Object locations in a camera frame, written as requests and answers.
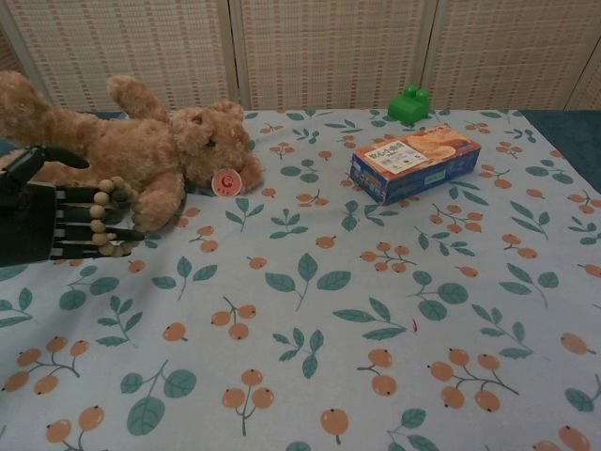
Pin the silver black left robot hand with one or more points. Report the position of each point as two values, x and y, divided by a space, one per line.
28 221

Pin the brown plush teddy bear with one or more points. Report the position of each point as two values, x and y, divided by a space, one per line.
141 145

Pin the floral leaf print tablecloth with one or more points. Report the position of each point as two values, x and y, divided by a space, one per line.
300 376

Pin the woven bamboo folding screen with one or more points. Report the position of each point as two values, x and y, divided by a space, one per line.
328 47

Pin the orange blue biscuit box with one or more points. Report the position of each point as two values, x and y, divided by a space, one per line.
413 160

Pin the green plastic toy block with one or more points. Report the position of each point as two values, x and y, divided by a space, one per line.
406 110

